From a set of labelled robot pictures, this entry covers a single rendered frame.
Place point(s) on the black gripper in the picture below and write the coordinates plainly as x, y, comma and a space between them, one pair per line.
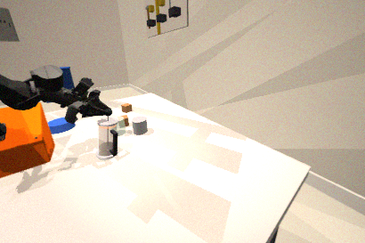
90, 106

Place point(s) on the white cylinder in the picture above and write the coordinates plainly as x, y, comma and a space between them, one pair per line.
140, 125

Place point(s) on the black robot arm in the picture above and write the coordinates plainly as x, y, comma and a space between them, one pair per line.
46, 84

